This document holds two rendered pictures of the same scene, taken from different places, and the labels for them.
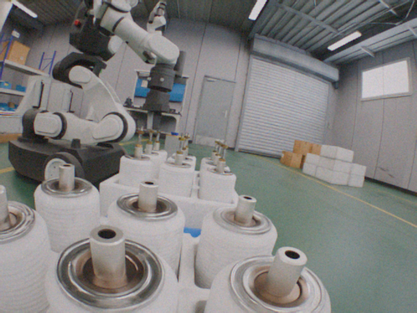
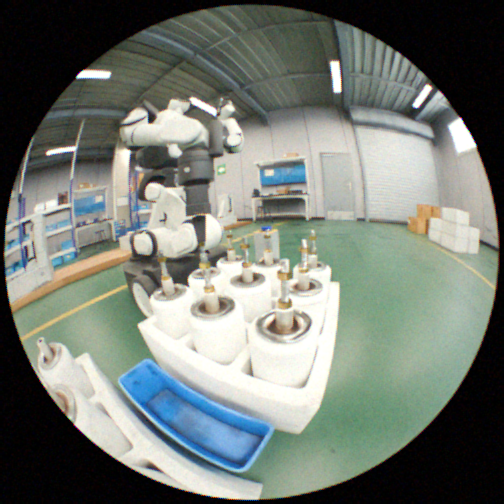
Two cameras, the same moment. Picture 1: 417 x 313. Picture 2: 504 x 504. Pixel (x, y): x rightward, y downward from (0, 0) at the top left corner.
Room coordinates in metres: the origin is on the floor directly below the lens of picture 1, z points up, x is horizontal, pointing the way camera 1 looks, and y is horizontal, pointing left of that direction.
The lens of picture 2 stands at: (0.35, -0.10, 0.40)
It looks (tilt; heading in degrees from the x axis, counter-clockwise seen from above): 14 degrees down; 32
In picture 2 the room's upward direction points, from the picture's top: 4 degrees counter-clockwise
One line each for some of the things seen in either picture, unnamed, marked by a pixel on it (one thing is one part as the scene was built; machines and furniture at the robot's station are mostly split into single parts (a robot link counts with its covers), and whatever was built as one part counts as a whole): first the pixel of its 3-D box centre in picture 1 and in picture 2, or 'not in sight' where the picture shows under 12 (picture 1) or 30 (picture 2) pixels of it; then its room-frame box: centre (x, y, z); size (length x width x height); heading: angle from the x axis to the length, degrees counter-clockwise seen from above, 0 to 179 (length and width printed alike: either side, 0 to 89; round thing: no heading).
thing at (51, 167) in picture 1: (62, 177); (147, 299); (0.57, 0.54, 0.10); 0.20 x 0.05 x 0.20; 95
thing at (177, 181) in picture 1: (173, 195); (221, 346); (0.52, 0.08, 0.16); 0.10 x 0.10 x 0.18
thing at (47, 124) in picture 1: (56, 125); (154, 241); (0.81, 0.84, 0.28); 0.21 x 0.20 x 0.13; 95
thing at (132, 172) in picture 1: (134, 187); (180, 327); (0.51, 0.20, 0.16); 0.10 x 0.10 x 0.18
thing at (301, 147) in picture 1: (301, 147); (423, 211); (3.96, -2.00, 0.45); 0.30 x 0.24 x 0.30; 7
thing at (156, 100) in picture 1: (157, 94); (195, 190); (0.62, 0.21, 0.45); 0.13 x 0.10 x 0.12; 48
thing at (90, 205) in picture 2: not in sight; (91, 217); (0.85, 5.75, 0.94); 1.40 x 0.70 x 1.88; 5
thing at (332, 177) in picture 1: (332, 176); (454, 242); (2.57, -1.98, 0.09); 0.39 x 0.39 x 0.18; 9
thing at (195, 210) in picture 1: (175, 203); (253, 336); (0.63, 0.09, 0.09); 0.39 x 0.39 x 0.18; 4
